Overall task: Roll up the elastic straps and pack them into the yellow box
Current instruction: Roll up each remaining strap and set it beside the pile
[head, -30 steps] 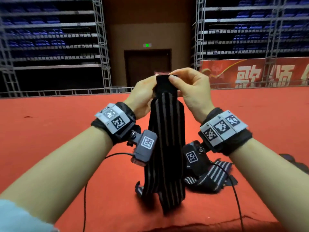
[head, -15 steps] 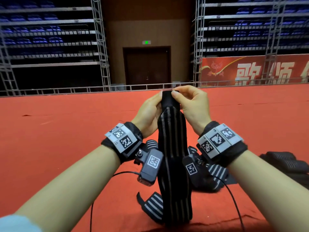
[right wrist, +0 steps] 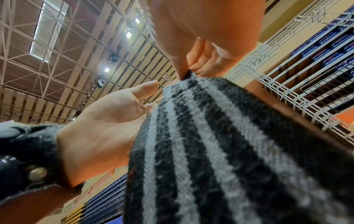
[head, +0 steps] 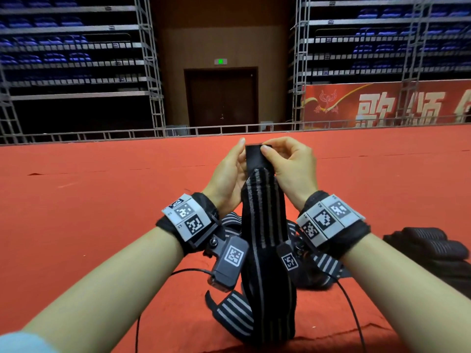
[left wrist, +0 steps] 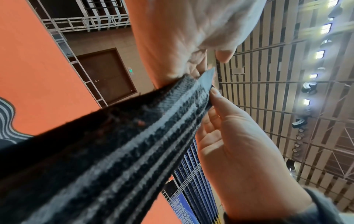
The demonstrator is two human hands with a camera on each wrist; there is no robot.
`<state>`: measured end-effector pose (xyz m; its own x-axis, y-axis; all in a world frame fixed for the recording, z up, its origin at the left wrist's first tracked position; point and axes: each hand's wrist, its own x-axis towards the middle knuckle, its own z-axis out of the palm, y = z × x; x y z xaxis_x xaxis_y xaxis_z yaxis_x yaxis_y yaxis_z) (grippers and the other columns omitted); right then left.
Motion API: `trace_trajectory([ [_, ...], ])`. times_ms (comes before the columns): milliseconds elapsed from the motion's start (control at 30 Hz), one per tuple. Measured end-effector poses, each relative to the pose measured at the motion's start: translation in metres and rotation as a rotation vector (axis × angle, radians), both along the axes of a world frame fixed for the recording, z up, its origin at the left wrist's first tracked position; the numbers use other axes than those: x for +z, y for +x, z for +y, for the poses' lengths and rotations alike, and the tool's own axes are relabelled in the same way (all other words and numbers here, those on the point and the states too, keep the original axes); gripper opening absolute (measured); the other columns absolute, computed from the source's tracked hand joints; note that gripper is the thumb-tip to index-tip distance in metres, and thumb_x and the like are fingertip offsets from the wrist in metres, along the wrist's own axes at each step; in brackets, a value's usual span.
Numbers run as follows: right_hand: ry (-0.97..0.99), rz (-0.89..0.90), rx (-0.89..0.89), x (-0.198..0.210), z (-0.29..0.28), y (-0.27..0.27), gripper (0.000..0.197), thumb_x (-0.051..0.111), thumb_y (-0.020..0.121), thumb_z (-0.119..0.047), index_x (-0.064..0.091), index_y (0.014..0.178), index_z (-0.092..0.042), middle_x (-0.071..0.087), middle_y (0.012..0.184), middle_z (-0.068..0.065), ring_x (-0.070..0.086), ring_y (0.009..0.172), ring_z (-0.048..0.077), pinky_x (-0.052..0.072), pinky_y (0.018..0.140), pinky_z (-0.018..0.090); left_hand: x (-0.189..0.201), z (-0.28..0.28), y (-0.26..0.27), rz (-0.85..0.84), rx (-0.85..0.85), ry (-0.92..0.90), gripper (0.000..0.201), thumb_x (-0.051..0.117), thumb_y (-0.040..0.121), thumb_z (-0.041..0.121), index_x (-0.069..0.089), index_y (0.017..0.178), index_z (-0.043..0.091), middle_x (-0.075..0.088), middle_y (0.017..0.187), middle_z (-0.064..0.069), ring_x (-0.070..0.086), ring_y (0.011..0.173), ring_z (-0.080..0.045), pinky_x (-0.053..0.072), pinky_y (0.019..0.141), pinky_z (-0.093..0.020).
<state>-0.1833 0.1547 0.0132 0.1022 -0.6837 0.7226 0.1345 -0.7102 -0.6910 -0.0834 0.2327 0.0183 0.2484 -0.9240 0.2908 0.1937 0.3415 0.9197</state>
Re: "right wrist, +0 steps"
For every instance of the person's right hand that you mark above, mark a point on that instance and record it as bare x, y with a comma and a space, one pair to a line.
221, 22

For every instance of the person's left hand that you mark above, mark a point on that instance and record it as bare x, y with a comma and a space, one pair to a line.
102, 135

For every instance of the person's left forearm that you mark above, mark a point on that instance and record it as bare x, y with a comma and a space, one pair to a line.
27, 208

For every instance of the dark hanging lamp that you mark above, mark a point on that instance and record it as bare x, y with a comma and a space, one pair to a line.
100, 82
113, 57

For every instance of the metal truss column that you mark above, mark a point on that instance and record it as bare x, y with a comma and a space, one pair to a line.
276, 39

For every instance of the bright ceiling lamp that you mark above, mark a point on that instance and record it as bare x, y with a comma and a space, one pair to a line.
106, 69
129, 34

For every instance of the tiered bleacher seats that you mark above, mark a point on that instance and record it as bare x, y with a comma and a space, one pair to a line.
99, 203
321, 70

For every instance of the bright skylight panel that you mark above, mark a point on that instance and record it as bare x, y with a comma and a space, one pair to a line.
48, 28

